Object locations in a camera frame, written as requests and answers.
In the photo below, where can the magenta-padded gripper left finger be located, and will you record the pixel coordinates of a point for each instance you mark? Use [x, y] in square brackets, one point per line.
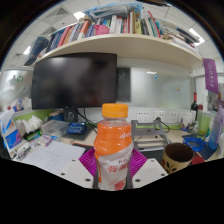
[74, 171]

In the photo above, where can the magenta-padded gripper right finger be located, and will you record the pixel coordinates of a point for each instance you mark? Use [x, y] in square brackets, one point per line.
[150, 171]

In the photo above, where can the orange drink bottle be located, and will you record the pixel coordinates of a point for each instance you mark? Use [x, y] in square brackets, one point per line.
[113, 143]

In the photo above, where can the translucent blue water bottle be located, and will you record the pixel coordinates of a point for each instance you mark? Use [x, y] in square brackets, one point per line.
[216, 130]

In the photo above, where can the white paper sheet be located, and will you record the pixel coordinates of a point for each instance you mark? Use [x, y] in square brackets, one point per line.
[53, 156]

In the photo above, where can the dark mug with floral print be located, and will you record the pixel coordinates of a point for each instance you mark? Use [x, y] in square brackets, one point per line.
[176, 156]

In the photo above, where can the grey metal laptop stand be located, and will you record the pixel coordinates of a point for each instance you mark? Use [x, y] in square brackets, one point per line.
[150, 133]

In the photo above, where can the small blue box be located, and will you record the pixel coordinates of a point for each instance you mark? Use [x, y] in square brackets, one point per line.
[76, 128]

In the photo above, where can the clear plastic container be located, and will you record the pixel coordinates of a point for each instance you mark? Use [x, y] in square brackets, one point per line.
[55, 128]

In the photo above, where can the flat round red coaster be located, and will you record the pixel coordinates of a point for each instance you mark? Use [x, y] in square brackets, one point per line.
[198, 160]

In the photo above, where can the blue and white carton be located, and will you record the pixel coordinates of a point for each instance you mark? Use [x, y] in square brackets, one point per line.
[10, 133]

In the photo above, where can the dark wine bottle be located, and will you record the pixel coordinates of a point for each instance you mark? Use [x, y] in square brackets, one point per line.
[194, 106]

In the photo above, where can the black computer monitor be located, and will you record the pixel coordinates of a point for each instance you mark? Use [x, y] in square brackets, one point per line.
[73, 81]

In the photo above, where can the purple hanging banner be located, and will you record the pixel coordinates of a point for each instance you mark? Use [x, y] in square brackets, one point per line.
[210, 75]

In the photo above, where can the white shelf with books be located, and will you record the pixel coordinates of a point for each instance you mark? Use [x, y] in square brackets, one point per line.
[126, 43]

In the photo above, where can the white wall power socket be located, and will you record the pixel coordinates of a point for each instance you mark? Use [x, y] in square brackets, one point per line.
[159, 116]
[143, 116]
[173, 116]

